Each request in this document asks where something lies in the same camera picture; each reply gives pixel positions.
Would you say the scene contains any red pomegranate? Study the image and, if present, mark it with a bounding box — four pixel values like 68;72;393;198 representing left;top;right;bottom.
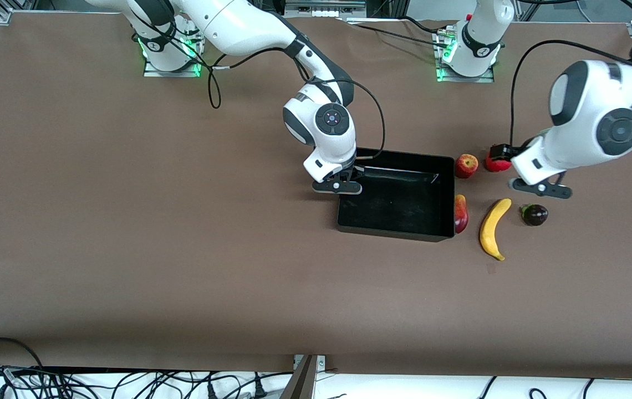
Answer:
485;153;513;173

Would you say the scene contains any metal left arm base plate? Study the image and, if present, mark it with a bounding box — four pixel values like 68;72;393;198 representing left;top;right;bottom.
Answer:
435;28;496;84

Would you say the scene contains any dark grey post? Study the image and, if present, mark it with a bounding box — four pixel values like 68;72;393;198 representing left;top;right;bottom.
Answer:
279;355;318;399

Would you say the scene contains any black cable on table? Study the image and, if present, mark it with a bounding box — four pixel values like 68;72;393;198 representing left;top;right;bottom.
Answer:
348;21;453;48
401;16;464;35

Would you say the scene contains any red yellow mango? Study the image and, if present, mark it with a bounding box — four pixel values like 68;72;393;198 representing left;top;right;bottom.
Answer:
454;194;470;234

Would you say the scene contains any red yellow apple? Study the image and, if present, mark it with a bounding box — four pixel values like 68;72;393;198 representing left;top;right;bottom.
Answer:
455;154;480;179

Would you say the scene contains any grey power strip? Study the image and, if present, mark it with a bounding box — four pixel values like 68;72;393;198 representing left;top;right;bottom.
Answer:
284;0;368;19

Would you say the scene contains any black looping right arm cable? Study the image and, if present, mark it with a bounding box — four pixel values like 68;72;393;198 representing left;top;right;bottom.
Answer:
128;0;223;110

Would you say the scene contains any brown table cover sheet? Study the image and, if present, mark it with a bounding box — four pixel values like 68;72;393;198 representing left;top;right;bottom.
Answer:
0;11;632;380

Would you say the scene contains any yellow banana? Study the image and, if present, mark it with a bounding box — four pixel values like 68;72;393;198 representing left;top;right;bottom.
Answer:
479;198;513;262

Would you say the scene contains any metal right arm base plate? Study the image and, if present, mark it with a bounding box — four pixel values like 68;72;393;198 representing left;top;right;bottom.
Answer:
142;30;203;78

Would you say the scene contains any black rectangular plastic box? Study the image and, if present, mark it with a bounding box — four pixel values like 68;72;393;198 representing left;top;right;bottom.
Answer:
337;147;456;243

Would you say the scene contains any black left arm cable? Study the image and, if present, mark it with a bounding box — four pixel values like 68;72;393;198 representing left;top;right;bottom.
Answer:
509;39;632;148

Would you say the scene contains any small metal bracket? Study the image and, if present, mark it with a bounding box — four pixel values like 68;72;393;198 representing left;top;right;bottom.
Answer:
293;355;327;371

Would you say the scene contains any dark purple eggplant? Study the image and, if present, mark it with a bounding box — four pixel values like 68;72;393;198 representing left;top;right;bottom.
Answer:
520;203;549;227

